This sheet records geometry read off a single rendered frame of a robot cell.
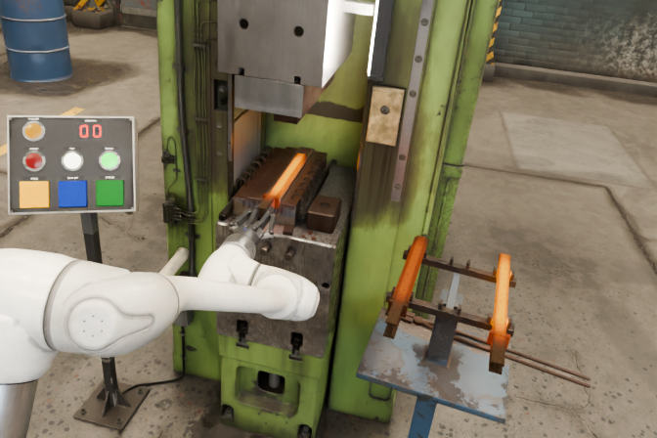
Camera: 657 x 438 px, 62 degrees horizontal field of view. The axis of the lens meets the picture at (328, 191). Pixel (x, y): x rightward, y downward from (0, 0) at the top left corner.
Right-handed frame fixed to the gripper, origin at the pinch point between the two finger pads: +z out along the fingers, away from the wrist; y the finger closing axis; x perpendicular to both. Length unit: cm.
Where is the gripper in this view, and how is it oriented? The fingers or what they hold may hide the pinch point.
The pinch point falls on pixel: (266, 207)
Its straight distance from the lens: 163.6
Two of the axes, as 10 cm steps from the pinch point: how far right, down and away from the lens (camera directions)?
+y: 9.7, 1.8, -1.6
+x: 0.8, -8.6, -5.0
